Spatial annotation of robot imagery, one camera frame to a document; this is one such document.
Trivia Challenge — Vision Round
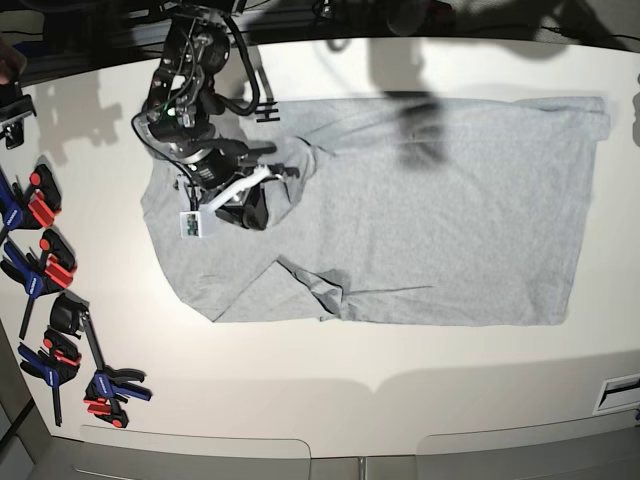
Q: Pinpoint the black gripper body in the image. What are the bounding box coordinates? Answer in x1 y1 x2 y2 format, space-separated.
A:
174 138 259 190

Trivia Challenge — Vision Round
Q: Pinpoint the grey T-shirt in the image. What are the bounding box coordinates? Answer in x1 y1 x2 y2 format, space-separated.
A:
141 96 610 327

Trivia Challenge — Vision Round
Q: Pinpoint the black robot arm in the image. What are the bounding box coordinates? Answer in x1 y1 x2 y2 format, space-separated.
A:
131 1 283 230

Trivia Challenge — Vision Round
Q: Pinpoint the person's hand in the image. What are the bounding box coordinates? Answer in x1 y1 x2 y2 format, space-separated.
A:
0 38 27 85

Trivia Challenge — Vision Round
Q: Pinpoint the blue red bar clamp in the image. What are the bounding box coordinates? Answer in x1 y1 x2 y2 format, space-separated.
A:
1 228 77 340
1 163 61 242
18 327 82 427
50 294 152 429

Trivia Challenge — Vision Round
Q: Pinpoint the handheld teleoperation device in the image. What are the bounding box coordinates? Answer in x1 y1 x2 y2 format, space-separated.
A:
0 80 36 150

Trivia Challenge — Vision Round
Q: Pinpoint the white label plate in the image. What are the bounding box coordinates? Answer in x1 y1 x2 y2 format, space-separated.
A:
593 374 639 415

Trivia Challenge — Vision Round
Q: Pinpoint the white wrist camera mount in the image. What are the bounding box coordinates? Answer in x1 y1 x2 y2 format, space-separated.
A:
179 163 300 238

